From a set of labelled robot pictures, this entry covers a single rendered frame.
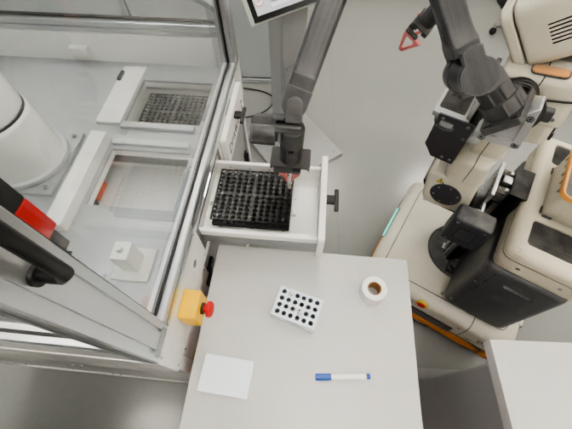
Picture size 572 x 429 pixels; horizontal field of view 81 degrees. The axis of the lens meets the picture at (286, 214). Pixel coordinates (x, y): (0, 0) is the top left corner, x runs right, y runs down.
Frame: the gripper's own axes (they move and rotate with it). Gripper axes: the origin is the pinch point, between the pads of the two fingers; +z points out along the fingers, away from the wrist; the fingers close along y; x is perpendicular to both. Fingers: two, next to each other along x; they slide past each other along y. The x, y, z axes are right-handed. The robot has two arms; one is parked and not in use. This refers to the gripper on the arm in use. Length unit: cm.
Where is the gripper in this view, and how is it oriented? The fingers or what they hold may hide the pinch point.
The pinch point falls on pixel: (289, 178)
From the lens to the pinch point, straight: 94.7
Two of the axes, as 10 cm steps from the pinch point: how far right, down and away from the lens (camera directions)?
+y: -10.0, -1.0, 0.2
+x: -0.9, 8.6, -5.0
